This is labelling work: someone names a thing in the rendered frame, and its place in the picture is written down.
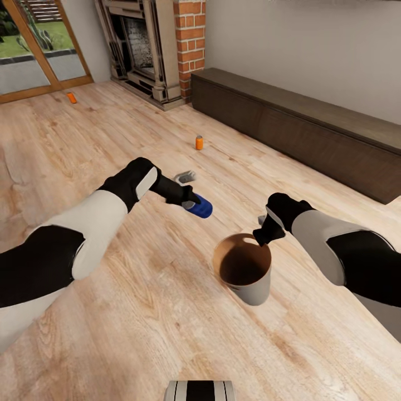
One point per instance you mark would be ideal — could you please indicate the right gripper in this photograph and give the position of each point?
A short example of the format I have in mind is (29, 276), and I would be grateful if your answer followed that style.
(267, 234)

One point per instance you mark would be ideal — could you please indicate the robot trunk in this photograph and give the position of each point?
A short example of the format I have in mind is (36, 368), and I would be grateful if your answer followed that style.
(200, 390)

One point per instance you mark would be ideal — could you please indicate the trash can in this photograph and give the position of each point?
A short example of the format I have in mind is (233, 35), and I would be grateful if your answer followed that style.
(245, 268)

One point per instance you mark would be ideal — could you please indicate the door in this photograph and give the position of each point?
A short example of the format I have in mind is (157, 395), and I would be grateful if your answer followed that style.
(39, 53)

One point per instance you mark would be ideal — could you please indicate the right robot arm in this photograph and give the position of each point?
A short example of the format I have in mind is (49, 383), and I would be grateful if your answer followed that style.
(346, 253)

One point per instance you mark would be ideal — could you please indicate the cabinet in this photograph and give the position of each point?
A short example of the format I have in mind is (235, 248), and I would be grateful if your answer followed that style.
(357, 150)

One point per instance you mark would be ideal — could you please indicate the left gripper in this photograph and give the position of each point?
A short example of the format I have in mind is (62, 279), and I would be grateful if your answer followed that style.
(177, 194)

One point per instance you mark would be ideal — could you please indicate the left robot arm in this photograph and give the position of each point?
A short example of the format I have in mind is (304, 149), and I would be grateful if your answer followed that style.
(70, 245)

